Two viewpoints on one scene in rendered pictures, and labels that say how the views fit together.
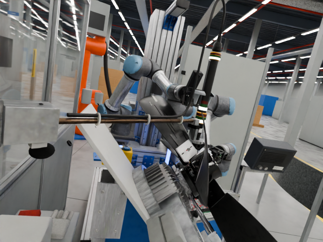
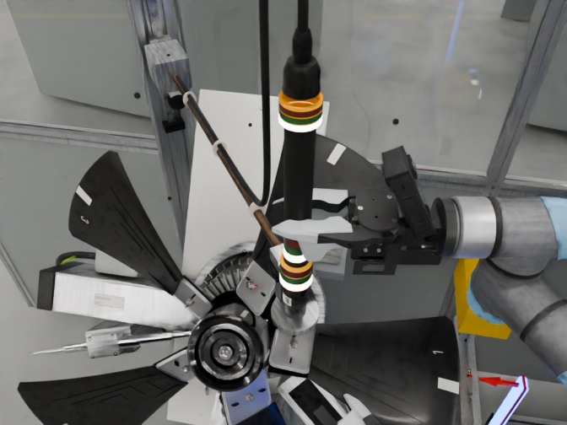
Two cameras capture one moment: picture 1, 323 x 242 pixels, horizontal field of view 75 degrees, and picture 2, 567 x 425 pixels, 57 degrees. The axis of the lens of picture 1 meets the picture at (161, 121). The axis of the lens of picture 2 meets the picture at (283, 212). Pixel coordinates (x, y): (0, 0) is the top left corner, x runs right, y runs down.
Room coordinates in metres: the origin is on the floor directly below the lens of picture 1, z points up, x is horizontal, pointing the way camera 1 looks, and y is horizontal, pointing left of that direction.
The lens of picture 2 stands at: (1.01, -0.57, 1.91)
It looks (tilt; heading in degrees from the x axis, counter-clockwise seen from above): 44 degrees down; 113
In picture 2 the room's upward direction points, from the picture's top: straight up
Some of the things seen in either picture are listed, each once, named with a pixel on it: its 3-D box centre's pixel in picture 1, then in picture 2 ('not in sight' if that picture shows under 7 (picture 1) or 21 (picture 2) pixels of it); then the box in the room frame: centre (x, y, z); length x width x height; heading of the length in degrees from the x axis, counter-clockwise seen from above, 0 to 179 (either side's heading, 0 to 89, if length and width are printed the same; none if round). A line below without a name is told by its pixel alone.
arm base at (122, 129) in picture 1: (121, 126); not in sight; (1.59, 0.30, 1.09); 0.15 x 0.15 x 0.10
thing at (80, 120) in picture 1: (145, 120); (218, 148); (0.63, 0.05, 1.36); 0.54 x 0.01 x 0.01; 138
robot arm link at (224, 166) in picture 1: (220, 165); not in sight; (1.18, -0.39, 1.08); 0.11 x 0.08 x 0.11; 100
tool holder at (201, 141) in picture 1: (196, 130); (292, 289); (0.85, -0.15, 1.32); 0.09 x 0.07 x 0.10; 138
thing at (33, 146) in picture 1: (42, 147); (176, 98); (0.42, 0.24, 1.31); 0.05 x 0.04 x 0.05; 138
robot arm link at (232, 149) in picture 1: (227, 150); not in sight; (1.19, -0.41, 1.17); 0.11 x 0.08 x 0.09; 140
